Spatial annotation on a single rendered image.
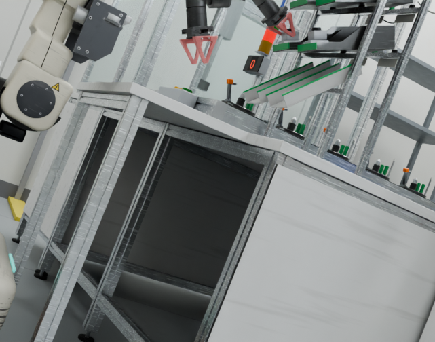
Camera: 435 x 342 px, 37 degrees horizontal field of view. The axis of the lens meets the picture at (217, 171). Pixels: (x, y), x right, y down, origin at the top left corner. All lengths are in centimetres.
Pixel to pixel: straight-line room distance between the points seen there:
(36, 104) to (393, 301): 119
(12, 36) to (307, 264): 366
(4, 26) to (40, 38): 321
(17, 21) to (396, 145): 350
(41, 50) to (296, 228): 85
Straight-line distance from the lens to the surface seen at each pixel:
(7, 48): 509
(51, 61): 188
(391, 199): 196
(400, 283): 207
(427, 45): 647
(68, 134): 255
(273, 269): 177
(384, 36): 218
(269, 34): 273
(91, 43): 188
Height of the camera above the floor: 70
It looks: 1 degrees up
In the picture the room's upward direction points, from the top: 22 degrees clockwise
